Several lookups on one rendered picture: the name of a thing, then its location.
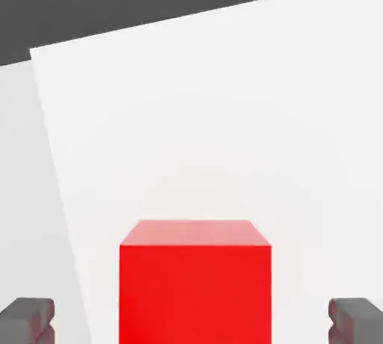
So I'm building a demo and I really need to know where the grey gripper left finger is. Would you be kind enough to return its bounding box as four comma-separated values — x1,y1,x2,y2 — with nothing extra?
0,297,56,344

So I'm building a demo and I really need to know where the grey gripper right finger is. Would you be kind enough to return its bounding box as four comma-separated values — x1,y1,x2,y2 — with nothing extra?
328,297,383,344

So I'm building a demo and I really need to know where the small red cube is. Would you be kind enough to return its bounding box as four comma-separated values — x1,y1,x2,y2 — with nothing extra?
118,219,273,344

